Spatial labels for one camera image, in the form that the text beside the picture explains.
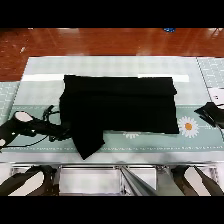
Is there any silver frame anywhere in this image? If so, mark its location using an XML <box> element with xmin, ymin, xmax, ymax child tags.
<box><xmin>0</xmin><ymin>161</ymin><xmax>224</xmax><ymax>197</ymax></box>

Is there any black cable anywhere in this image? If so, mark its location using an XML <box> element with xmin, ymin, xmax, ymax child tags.
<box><xmin>1</xmin><ymin>133</ymin><xmax>51</xmax><ymax>150</ymax></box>

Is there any black T-shirt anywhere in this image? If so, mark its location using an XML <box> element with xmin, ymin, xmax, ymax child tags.
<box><xmin>58</xmin><ymin>74</ymin><xmax>181</xmax><ymax>161</ymax></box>

